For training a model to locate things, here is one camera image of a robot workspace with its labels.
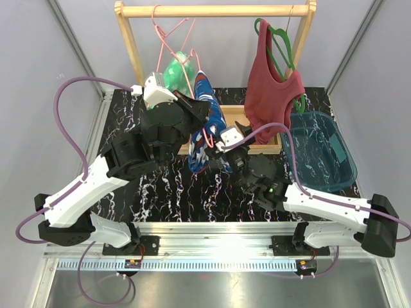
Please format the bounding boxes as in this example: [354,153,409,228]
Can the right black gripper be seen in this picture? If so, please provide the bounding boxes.
[206,123,257,193]

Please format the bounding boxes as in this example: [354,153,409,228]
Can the blue red white trousers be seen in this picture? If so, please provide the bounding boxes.
[188,70,232,173]

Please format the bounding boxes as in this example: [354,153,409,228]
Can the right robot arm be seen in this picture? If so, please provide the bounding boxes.
[216,123,399,258]

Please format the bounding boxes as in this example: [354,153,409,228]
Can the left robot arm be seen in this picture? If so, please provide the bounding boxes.
[35,91,211,255]

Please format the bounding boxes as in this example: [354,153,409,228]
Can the green tie-dye trousers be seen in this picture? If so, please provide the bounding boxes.
[163,51,197,97]

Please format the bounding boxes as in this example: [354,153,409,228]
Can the green plastic hanger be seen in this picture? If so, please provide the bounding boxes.
[254,18,306,112]

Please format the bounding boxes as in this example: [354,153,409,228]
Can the wooden clothes rack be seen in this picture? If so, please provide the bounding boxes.
[114,0,318,155]

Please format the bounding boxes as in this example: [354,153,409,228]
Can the maroon tank top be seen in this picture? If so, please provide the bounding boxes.
[244,19,305,132]

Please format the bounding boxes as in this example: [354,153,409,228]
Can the teal transparent plastic basin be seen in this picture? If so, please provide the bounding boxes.
[281,111,358,193]

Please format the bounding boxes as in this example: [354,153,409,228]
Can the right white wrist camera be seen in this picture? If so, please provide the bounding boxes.
[216,126,244,153]

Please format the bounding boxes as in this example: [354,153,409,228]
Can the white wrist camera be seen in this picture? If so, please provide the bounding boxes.
[216,126,244,153]
[131,72,177,110]

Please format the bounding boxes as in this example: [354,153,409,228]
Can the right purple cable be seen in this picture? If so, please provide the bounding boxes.
[224,123,411,279]

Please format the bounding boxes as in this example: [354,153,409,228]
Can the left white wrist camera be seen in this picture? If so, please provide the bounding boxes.
[131,72,177,110]

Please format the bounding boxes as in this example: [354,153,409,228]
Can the aluminium mounting rail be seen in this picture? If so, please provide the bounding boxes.
[44,221,370,272]

